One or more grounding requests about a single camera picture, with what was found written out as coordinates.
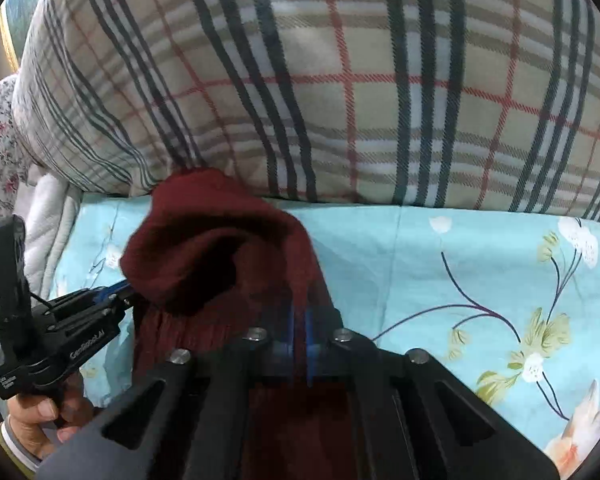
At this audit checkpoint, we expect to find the gold framed picture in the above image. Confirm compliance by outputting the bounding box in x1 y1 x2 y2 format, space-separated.
0 0 56 72

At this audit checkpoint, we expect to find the person's left hand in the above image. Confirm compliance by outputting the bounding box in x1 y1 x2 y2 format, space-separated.
7 372 87 461

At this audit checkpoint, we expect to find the plaid pillow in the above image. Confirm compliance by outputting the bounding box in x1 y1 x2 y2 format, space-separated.
11 0 600 226

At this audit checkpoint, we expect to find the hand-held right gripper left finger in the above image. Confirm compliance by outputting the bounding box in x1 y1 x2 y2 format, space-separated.
37 305 301 480

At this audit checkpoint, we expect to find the maroon knit sweater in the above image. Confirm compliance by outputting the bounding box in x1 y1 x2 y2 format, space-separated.
119 167 361 480

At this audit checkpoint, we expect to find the white folded cloth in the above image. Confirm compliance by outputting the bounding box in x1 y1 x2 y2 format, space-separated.
14 165 87 301

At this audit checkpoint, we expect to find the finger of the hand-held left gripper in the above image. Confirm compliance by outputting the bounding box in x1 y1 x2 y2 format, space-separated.
44 280 135 313
52 296 133 336

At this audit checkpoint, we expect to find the person's left forearm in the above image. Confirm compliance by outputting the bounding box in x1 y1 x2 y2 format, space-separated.
0 420 46 472

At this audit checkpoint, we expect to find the light blue floral bed sheet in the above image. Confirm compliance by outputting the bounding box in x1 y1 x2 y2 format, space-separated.
50 192 600 480

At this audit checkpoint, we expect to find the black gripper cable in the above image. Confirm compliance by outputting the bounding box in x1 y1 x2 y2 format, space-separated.
27 287 58 313

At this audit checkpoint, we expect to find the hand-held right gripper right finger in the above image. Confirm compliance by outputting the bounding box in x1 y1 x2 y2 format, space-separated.
302 305 563 480

